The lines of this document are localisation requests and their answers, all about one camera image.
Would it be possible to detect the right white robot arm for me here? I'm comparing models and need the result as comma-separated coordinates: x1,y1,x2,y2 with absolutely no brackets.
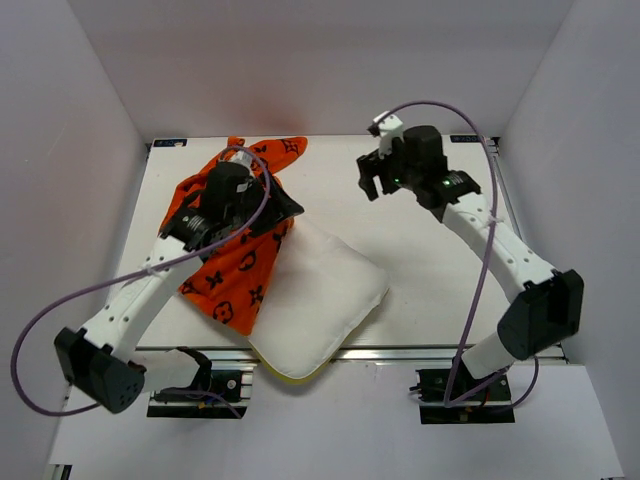
357,116,584,399

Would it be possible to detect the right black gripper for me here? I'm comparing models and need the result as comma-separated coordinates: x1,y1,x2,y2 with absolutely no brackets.
355,135,420,203

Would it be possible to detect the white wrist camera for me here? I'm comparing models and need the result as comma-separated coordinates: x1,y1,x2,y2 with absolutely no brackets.
227,150,254,175
367,111,404,158

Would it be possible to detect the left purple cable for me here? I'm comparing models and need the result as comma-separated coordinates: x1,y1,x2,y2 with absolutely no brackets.
9,145,272,419

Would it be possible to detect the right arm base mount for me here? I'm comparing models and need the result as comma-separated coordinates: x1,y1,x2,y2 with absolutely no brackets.
408,367,515,425

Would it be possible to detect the aluminium table rail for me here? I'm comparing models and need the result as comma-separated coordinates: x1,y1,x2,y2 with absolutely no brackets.
134,343,566,364

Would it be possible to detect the cream contoured pillow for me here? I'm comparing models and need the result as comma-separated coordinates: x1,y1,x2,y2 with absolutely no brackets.
248,219,390,383

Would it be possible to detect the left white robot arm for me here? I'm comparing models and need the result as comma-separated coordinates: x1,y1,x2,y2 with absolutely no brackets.
54,162,304,414

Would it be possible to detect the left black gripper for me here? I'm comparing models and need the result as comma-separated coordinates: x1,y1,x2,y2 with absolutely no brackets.
226,170,305,237

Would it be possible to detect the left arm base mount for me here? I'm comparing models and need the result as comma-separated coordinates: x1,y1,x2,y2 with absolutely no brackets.
147,347,257,420

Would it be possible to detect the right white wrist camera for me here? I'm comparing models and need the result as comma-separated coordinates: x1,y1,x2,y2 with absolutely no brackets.
367,111,404,158

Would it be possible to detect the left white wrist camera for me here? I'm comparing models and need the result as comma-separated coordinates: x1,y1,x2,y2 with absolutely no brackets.
227,150,254,175

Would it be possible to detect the orange patterned pillowcase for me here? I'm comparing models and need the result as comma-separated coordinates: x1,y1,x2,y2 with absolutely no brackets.
159,137,308,336

